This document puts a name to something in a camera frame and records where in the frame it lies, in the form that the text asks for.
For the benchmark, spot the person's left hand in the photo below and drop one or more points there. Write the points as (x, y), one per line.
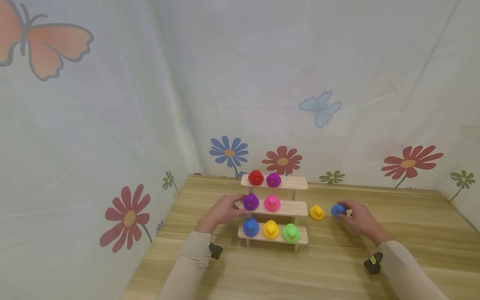
(221, 211)

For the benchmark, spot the person's right hand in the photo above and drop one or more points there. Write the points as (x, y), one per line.
(362, 219)

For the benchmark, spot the person's left fingers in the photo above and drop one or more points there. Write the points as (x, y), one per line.
(235, 197)

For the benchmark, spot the person's right thumb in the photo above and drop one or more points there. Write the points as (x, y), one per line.
(347, 218)

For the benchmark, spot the person's left thumb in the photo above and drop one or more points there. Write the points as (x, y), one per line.
(240, 213)

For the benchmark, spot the person's right fingers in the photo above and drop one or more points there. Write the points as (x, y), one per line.
(347, 203)

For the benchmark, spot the blue rubber duck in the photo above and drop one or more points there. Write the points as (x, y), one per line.
(251, 228)
(338, 211)

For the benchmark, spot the dark purple rubber duck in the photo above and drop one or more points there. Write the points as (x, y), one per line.
(251, 202)

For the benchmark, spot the person's right forearm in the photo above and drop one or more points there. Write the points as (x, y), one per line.
(407, 271)

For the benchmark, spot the person's left forearm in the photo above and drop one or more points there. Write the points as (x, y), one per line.
(191, 266)

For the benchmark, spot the red rubber duck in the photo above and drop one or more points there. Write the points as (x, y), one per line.
(255, 178)

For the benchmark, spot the yellow rubber duck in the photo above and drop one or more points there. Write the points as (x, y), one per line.
(317, 213)
(270, 230)

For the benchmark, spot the pink rubber duck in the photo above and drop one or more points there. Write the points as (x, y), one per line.
(272, 203)

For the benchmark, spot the magenta-purple rubber duck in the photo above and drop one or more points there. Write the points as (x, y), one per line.
(273, 180)

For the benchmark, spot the three-tier light wooden shelf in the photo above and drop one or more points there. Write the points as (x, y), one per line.
(292, 207)

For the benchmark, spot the green rubber duck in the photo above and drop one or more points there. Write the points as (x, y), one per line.
(291, 233)

